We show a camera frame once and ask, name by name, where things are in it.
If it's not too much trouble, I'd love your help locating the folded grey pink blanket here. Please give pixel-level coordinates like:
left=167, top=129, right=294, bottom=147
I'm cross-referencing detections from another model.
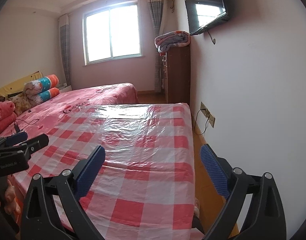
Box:
left=155, top=30, right=191, bottom=53

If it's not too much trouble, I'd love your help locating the window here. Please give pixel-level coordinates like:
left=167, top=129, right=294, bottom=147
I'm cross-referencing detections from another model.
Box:
left=82, top=0, right=143, bottom=67

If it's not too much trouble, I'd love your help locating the brown wooden cabinet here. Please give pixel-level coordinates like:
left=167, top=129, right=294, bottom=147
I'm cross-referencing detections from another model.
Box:
left=160, top=46, right=191, bottom=104

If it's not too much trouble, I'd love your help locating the pink plain folded blanket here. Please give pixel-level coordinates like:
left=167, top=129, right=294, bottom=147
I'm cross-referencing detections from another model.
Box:
left=0, top=112, right=18, bottom=137

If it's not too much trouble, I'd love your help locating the black charger cable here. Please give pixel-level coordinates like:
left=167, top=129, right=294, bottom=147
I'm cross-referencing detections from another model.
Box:
left=16, top=116, right=43, bottom=130

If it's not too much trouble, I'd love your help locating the wall power outlet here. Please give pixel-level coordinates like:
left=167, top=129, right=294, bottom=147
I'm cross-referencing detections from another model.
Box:
left=200, top=102, right=215, bottom=128

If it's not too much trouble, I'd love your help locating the yellow headboard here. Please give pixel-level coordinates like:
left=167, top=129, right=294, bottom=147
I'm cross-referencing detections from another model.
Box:
left=0, top=70, right=43, bottom=99

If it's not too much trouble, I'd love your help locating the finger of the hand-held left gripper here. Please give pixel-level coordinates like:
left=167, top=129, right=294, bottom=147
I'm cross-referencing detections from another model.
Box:
left=0, top=132, right=28, bottom=151
left=18, top=133, right=49, bottom=159

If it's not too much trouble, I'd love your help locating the floral beige pillow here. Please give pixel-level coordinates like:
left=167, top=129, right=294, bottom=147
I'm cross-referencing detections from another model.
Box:
left=8, top=91, right=37, bottom=117

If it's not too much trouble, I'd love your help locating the red white checkered plastic cloth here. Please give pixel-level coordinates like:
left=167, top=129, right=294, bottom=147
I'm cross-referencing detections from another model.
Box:
left=11, top=102, right=196, bottom=240

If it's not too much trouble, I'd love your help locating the rolled colourful cartoon quilt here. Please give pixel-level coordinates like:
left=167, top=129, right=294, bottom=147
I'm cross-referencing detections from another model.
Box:
left=23, top=74, right=61, bottom=103

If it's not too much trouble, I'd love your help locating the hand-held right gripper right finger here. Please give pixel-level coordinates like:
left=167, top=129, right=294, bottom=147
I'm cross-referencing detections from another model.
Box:
left=200, top=143, right=287, bottom=240

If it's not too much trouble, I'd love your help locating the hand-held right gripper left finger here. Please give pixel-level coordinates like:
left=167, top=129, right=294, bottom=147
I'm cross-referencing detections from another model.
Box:
left=20, top=144, right=106, bottom=240

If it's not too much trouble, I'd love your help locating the person's left hand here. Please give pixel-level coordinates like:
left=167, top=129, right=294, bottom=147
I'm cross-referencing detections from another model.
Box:
left=0, top=179, right=19, bottom=213

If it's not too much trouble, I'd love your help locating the pink printed bed sheet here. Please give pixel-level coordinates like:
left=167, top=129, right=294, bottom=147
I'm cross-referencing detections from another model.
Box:
left=0, top=82, right=139, bottom=155

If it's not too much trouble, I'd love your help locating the wall mounted television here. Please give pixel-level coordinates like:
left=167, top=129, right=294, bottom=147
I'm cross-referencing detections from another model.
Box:
left=184, top=0, right=230, bottom=36

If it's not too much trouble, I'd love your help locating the black outlet cable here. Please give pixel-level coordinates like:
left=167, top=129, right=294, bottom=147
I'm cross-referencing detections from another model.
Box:
left=194, top=107, right=210, bottom=136

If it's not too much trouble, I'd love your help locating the grey checked curtain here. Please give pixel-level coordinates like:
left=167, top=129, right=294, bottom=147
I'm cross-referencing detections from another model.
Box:
left=146, top=0, right=165, bottom=94
left=58, top=14, right=73, bottom=90

